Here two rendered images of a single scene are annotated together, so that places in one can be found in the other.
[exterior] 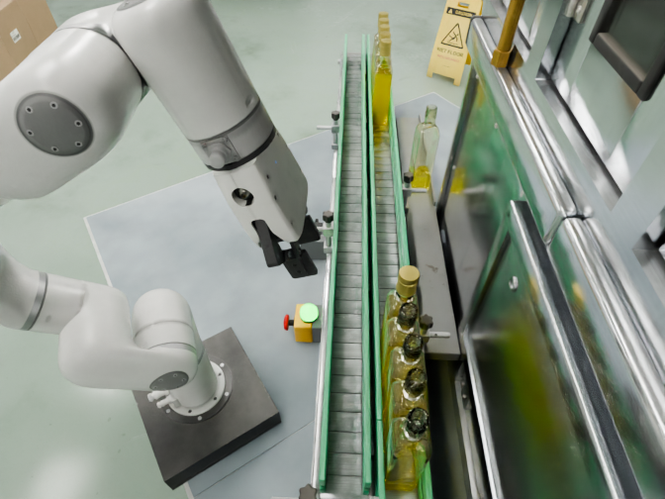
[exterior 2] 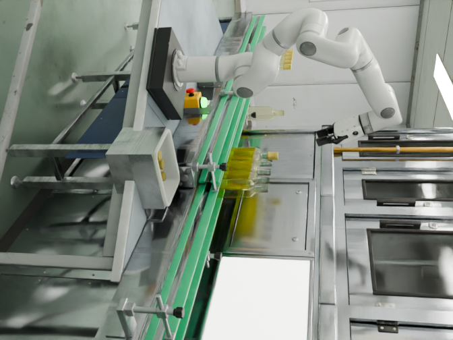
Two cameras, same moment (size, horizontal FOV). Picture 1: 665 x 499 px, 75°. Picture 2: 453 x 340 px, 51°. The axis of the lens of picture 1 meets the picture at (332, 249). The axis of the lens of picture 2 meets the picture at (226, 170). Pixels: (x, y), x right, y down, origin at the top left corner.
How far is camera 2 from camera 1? 1.61 m
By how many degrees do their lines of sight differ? 48
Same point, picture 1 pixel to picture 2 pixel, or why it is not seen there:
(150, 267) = not seen: outside the picture
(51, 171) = (377, 108)
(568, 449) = (298, 227)
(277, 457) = not seen: hidden behind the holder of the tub
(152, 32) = (396, 121)
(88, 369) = (270, 75)
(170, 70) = (388, 122)
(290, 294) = not seen: hidden behind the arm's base
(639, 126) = (358, 201)
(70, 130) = (386, 115)
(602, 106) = (353, 190)
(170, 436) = (168, 74)
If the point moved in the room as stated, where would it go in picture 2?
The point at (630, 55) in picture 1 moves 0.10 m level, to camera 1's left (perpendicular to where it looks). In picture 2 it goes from (367, 191) to (368, 172)
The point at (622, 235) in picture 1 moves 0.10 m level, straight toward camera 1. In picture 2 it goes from (344, 210) to (345, 209)
